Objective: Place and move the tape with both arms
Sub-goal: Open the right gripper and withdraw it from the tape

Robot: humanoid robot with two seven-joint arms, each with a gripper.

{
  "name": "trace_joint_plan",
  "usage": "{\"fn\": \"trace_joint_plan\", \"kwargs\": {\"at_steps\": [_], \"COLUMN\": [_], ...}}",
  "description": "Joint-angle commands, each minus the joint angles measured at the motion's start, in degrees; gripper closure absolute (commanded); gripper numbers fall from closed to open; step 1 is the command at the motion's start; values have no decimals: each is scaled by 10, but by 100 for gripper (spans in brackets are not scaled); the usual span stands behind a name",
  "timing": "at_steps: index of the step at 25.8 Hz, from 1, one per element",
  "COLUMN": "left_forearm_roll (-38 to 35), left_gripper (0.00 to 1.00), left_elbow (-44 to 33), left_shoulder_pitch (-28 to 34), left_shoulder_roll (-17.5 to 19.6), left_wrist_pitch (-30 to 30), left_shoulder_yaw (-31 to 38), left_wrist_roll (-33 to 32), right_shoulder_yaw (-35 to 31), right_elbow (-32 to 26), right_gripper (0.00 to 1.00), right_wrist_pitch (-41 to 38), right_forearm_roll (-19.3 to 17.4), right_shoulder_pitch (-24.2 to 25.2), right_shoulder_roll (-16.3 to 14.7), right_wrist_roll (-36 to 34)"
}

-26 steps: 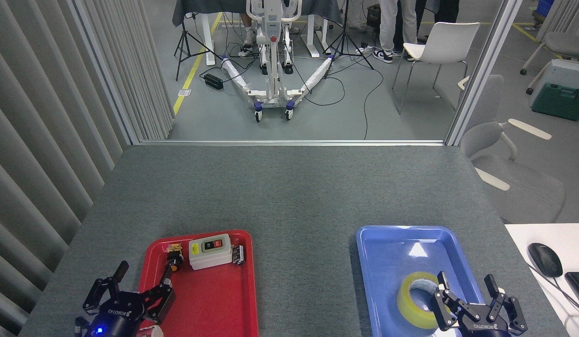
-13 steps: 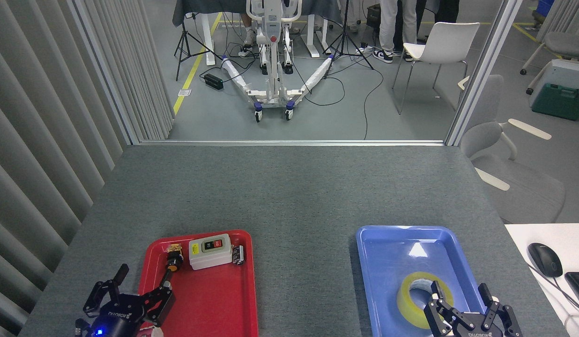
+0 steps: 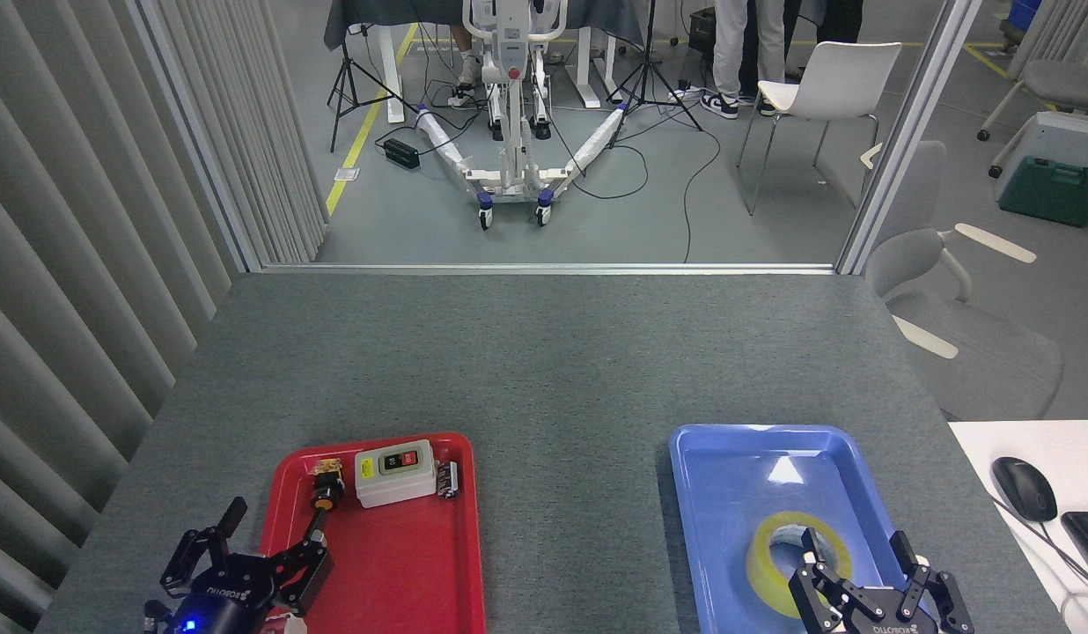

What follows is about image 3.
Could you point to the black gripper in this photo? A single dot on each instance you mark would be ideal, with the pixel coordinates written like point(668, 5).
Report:
point(209, 612)
point(892, 627)

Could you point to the yellow tape roll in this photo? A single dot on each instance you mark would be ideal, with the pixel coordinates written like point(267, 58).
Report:
point(760, 563)

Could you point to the small white and red part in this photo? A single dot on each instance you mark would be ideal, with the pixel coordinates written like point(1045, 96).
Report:
point(290, 627)

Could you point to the yellow push button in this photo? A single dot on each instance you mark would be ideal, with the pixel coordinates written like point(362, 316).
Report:
point(326, 493)

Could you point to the red plastic tray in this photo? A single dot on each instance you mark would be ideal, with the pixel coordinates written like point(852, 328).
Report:
point(403, 563)

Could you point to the black computer mouse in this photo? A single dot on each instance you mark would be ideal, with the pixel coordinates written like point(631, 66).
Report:
point(1024, 489)

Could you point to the blue plastic tray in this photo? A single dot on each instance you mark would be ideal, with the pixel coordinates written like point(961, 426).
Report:
point(729, 493)

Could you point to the small black electrical component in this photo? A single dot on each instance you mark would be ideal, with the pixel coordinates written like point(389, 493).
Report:
point(447, 480)

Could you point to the white desk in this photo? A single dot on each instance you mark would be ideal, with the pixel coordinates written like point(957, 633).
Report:
point(1072, 449)

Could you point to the grey armchair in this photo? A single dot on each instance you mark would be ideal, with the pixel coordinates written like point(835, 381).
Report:
point(975, 352)

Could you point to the green box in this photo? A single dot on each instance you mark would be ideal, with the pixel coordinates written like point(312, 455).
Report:
point(1050, 194)

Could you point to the black power strip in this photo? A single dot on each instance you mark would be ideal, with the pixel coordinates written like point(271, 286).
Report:
point(401, 153)

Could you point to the grey white machine box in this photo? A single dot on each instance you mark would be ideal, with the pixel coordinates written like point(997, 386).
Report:
point(1068, 136)

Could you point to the black tripod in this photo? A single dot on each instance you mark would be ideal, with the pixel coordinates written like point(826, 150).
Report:
point(647, 70)
point(343, 79)

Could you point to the desk with grey cloth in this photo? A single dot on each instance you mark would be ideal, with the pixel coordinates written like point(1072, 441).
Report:
point(390, 79)

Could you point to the white chair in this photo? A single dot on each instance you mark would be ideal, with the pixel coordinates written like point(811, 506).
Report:
point(839, 79)

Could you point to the white stand on wheels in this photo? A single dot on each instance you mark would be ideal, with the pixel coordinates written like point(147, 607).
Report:
point(511, 114)

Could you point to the person behind stand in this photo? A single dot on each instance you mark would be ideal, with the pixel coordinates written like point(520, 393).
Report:
point(467, 75)

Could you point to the grey office chair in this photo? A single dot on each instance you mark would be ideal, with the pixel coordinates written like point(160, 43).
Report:
point(1068, 84)

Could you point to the person in pale trousers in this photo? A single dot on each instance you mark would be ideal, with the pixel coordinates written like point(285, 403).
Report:
point(729, 44)

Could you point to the blue bin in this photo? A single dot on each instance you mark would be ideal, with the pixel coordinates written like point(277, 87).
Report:
point(1024, 16)

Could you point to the grey switch box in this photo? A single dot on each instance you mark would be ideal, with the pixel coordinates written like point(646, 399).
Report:
point(394, 480)

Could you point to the silver post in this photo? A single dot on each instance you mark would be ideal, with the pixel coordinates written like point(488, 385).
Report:
point(201, 141)
point(905, 141)

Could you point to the silver rail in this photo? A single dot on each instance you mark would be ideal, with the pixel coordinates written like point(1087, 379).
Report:
point(553, 268)

